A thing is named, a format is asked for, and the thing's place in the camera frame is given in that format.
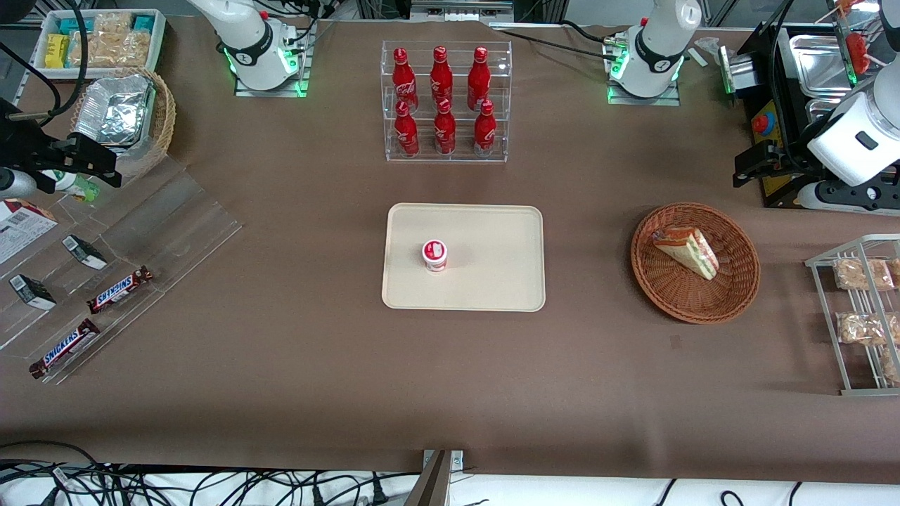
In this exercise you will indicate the beige plastic tray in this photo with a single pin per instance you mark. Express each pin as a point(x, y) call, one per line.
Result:
point(492, 267)

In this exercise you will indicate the black yellow food warmer machine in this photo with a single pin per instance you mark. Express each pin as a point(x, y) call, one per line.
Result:
point(761, 42)

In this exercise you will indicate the red sausage skewer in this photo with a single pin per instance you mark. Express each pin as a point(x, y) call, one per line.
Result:
point(857, 53)

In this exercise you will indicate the white tape strip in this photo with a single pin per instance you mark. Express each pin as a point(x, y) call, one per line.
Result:
point(699, 57)

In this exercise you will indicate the triangular sandwich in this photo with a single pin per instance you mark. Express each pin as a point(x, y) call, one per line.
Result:
point(685, 251)

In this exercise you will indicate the light tan wicker basket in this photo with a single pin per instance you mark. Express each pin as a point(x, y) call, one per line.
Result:
point(166, 119)

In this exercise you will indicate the yellow snack packet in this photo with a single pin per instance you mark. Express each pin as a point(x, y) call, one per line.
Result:
point(56, 50)

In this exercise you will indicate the brown round wicker basket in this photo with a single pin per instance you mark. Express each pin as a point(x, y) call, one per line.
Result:
point(675, 295)

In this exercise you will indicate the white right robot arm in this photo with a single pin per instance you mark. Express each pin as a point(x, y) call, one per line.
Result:
point(246, 42)

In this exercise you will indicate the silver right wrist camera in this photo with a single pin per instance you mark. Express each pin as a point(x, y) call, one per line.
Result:
point(14, 184)

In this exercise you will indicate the teal snack packet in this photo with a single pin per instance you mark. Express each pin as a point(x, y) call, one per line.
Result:
point(74, 26)
point(143, 23)

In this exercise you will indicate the aluminium frame structure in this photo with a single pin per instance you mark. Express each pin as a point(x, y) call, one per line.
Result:
point(460, 7)

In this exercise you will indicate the clear cracker packet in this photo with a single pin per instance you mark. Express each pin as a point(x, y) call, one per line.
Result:
point(112, 23)
point(116, 50)

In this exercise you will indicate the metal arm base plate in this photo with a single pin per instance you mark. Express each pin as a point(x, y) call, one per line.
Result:
point(271, 91)
point(643, 100)

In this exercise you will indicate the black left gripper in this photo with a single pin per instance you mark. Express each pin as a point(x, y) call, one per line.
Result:
point(793, 156)

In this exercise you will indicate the green white drink bottle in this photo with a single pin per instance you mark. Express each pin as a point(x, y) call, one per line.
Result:
point(81, 188)

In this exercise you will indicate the clear acrylic bottle rack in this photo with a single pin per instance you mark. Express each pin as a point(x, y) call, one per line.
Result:
point(460, 158)

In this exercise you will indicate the small black white box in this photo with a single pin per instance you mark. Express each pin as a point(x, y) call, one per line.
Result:
point(84, 252)
point(31, 292)

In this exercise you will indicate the clear acrylic stepped shelf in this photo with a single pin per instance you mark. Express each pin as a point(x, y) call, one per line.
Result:
point(176, 232)

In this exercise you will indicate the snickers chocolate bar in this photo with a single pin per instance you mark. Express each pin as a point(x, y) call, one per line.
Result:
point(119, 289)
point(65, 348)

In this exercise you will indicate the white red carton box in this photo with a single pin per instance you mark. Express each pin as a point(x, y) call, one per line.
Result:
point(21, 232)

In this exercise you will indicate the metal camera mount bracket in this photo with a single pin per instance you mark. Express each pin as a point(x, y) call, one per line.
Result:
point(430, 486)

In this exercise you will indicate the white plastic bin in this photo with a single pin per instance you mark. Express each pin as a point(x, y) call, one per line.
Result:
point(160, 42)

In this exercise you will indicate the brown table cover cloth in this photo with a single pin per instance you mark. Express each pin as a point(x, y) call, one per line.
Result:
point(316, 365)

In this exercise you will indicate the small white red yogurt cup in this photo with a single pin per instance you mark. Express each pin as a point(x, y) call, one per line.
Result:
point(434, 254)

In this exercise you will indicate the white underlay sheet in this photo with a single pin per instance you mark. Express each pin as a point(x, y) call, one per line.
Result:
point(562, 493)

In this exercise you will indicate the clear bagged snack packet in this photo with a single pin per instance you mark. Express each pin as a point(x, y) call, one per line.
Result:
point(896, 271)
point(861, 274)
point(861, 329)
point(891, 365)

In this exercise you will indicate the stainless steel pan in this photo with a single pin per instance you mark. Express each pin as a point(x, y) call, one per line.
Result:
point(821, 110)
point(819, 67)

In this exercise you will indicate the red coca-cola bottle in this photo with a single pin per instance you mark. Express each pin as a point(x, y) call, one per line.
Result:
point(479, 77)
point(484, 133)
point(402, 77)
point(406, 133)
point(441, 74)
point(444, 132)

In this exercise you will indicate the aluminium foil container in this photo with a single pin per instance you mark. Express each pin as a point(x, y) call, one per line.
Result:
point(112, 112)

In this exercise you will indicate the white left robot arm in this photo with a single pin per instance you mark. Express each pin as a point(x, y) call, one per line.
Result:
point(650, 49)

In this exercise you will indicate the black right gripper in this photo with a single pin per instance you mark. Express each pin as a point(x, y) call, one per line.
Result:
point(20, 144)

